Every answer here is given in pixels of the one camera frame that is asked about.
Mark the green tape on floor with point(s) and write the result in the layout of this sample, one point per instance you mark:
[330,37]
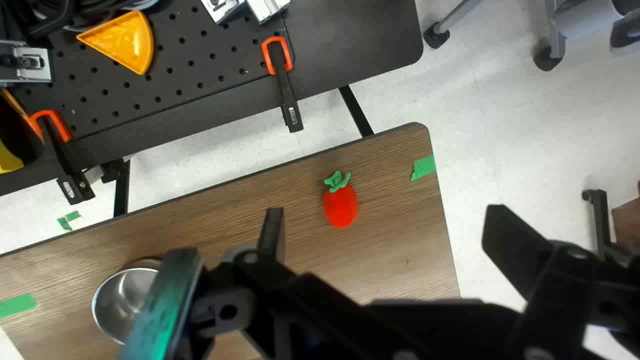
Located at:
[68,218]

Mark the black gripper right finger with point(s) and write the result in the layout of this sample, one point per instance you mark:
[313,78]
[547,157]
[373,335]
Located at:
[566,290]

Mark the black perforated breadboard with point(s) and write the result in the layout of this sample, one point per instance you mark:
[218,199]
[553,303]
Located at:
[209,75]

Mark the red plush strawberry toy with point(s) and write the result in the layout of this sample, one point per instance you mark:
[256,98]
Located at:
[338,200]

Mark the black orange bar clamp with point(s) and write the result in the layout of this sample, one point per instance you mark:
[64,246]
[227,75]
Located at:
[279,63]

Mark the silver metal pot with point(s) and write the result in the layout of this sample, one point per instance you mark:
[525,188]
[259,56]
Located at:
[119,299]

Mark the green tape left marker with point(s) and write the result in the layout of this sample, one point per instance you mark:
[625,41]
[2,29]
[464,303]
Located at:
[16,304]

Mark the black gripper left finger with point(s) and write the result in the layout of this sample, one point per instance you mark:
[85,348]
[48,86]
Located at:
[282,315]

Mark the green tape corner marker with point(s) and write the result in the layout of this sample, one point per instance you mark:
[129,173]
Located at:
[423,166]

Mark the orange triangular plastic piece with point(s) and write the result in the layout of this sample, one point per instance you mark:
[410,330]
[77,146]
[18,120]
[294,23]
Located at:
[127,41]

